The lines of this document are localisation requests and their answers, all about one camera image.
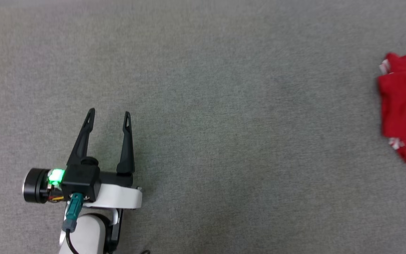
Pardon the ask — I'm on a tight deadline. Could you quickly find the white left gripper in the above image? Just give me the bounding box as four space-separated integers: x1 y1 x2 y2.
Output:
22 108 143 210

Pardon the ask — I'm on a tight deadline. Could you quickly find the red and white jersey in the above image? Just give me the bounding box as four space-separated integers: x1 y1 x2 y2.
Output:
376 52 406 164

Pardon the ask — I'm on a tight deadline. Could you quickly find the grey fabric sofa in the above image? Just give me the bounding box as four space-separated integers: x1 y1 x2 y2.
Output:
0 0 406 254

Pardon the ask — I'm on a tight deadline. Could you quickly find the teal plug camera cable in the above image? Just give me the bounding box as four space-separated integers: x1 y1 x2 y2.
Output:
63 192 84 254

